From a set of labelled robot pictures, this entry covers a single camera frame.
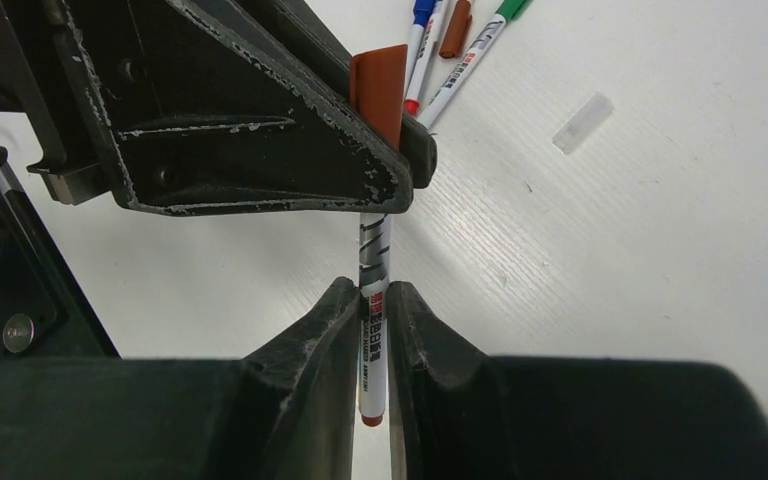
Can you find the clear pen cap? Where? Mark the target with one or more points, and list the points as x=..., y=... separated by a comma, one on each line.
x=583, y=123

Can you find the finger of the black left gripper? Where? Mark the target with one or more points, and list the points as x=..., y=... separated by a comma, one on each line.
x=194, y=108
x=298, y=28

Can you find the brown cap marker left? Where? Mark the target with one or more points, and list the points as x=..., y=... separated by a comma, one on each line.
x=444, y=36

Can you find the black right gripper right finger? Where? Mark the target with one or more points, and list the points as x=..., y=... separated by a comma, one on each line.
x=459, y=413

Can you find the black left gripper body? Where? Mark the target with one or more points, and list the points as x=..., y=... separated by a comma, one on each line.
x=36, y=78

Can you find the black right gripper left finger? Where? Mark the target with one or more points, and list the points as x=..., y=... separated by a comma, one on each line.
x=285, y=411

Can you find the green cap marker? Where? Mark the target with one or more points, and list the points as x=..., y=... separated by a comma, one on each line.
x=506, y=12

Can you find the blue cap marker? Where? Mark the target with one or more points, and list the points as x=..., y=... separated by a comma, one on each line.
x=421, y=11

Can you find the brown marker cap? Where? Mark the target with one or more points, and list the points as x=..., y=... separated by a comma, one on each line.
x=376, y=88

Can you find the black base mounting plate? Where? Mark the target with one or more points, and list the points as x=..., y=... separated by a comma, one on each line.
x=43, y=310

